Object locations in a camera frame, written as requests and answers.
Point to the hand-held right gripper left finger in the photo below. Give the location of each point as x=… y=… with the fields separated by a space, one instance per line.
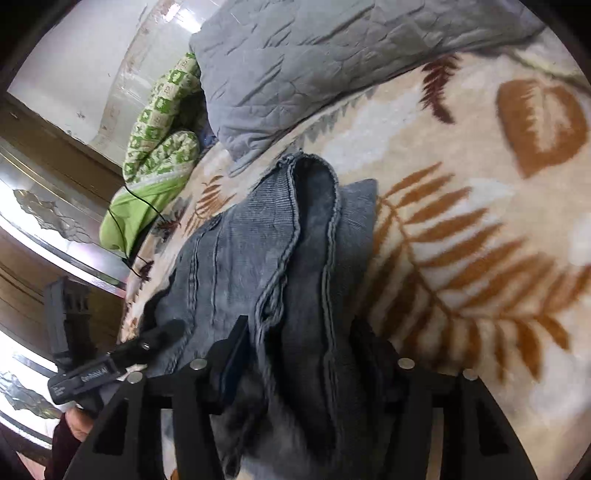
x=232 y=369

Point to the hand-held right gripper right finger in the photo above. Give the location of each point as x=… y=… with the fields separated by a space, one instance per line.
x=376 y=364

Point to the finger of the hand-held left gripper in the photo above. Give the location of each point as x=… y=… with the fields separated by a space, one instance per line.
x=152 y=339

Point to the grey denim pants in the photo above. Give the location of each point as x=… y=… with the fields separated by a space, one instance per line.
x=277 y=258

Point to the person's left hand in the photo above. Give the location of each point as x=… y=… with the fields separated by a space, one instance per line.
x=82 y=424

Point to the mirrored wooden wardrobe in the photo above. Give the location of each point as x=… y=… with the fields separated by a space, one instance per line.
x=51 y=207

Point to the beige leaf printed blanket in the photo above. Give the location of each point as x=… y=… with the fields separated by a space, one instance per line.
x=461 y=184

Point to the green patterned cloth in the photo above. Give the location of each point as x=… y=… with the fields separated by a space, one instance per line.
x=157 y=138

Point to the grey quilted blanket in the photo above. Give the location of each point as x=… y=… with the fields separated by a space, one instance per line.
x=323 y=69

